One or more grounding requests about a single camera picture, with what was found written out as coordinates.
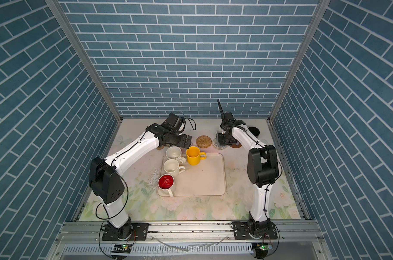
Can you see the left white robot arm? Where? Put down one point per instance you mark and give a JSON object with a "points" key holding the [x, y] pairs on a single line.
{"points": [[105, 176]]}

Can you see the brown wooden round coaster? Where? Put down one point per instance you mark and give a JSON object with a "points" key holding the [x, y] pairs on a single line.
{"points": [[236, 145]]}

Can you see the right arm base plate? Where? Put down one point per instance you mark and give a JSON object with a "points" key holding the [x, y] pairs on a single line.
{"points": [[254, 230]]}

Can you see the black mug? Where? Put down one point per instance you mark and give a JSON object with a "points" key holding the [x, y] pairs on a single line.
{"points": [[255, 131]]}

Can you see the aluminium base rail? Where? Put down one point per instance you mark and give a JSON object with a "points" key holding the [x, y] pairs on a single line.
{"points": [[298, 230]]}

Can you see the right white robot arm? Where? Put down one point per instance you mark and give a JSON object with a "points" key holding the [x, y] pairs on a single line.
{"points": [[262, 171]]}

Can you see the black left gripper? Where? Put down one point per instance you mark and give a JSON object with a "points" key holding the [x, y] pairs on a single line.
{"points": [[182, 143]]}

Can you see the beige serving tray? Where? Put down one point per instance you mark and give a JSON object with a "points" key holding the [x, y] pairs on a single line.
{"points": [[206, 179]]}

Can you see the yellow mug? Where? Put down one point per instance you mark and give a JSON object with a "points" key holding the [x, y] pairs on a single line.
{"points": [[195, 155]]}

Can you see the red inside white mug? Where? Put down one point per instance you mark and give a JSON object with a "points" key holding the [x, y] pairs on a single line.
{"points": [[167, 185]]}

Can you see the white mug top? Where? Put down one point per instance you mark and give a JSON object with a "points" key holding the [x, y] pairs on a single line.
{"points": [[176, 154]]}

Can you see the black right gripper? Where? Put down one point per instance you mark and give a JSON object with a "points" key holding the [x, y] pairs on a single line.
{"points": [[221, 141]]}

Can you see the light blue mug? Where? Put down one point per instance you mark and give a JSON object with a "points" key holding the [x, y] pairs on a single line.
{"points": [[221, 137]]}

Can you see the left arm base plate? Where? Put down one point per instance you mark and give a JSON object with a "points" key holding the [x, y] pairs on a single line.
{"points": [[128, 232]]}

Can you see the white mug middle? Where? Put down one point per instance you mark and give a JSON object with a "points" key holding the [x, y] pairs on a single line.
{"points": [[173, 168]]}

